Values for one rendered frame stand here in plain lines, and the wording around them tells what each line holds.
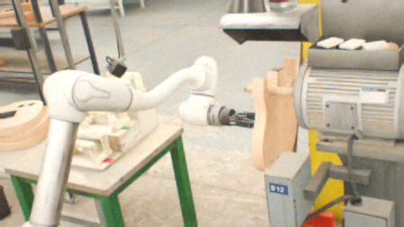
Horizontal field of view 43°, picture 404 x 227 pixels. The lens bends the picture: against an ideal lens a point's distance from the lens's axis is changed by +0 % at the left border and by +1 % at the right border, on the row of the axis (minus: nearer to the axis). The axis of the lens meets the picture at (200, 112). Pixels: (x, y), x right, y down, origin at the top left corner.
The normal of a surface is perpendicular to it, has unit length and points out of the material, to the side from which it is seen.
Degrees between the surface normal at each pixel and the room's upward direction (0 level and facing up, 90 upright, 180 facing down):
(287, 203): 90
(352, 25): 90
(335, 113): 90
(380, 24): 90
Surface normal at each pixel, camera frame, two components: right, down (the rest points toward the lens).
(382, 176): -0.50, 0.42
